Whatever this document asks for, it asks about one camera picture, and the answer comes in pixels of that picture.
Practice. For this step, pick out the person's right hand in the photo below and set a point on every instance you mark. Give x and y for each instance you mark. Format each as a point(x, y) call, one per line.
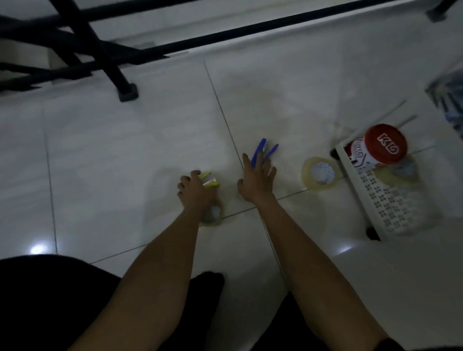
point(258, 184)

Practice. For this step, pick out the person's left hand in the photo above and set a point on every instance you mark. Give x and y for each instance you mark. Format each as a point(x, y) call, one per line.
point(197, 193)

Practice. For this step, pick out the yellow stapler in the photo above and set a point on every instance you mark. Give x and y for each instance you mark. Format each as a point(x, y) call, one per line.
point(211, 183)

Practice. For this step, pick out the blue stapler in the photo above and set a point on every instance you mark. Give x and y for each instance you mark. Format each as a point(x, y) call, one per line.
point(258, 148)

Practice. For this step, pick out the white small cart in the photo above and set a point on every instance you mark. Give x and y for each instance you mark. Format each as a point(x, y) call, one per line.
point(398, 206)

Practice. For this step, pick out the person's right forearm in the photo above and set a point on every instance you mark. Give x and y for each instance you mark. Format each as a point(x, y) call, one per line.
point(318, 282)

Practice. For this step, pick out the person's left forearm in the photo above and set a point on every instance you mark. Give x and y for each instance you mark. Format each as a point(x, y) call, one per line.
point(152, 282)

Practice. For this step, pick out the person's black left sock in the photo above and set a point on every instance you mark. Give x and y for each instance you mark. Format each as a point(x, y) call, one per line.
point(206, 296)

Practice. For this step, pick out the person's black trousers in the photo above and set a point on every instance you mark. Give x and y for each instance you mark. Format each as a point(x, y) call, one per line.
point(47, 303)

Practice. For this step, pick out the black metal railing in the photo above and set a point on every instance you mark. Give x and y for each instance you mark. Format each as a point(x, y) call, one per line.
point(126, 92)

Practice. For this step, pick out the red lidded round can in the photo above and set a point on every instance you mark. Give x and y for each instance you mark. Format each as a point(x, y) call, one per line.
point(385, 139)

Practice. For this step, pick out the clear bag of pens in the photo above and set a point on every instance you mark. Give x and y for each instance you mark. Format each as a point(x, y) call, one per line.
point(448, 97)

